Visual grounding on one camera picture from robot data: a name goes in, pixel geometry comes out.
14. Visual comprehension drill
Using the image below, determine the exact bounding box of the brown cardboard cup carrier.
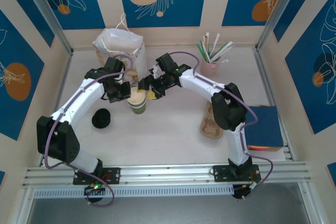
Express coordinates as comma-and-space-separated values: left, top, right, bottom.
199, 102, 224, 141

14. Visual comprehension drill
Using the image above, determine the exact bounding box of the green paper cup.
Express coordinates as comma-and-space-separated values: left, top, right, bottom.
127, 87, 147, 115

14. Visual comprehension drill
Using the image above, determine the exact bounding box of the black plastic cup lid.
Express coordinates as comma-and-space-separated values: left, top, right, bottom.
91, 108, 112, 130

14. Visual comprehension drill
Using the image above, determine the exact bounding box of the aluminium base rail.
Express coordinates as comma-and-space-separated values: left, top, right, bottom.
22, 160, 312, 188

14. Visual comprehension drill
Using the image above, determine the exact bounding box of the white printed paper gift bag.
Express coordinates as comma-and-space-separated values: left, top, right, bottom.
91, 13, 146, 88

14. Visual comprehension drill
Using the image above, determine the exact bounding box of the pink napkin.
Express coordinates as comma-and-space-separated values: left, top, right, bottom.
248, 145, 270, 152

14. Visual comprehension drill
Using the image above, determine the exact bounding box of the green and white straw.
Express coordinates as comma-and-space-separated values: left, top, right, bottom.
216, 39, 228, 54

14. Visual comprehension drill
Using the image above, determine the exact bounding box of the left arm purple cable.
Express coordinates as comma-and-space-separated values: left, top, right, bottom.
44, 54, 135, 208

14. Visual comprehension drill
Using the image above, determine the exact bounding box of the white slotted cable duct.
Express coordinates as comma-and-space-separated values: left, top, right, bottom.
33, 184, 235, 199

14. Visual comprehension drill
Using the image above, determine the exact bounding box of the dark blue napkin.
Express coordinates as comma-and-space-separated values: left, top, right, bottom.
246, 105, 285, 149

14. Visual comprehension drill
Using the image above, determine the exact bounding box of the pink straw holder cup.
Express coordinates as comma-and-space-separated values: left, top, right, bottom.
200, 57, 220, 77

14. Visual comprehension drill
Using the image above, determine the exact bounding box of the aluminium frame post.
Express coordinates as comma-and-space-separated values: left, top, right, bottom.
14, 186, 36, 224
18, 0, 74, 55
298, 182, 325, 224
255, 0, 305, 51

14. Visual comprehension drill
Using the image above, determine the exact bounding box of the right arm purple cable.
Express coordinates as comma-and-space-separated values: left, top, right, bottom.
169, 50, 274, 200

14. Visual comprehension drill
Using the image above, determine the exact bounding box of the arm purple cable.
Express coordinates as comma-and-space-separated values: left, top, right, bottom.
44, 54, 135, 208
169, 50, 274, 200

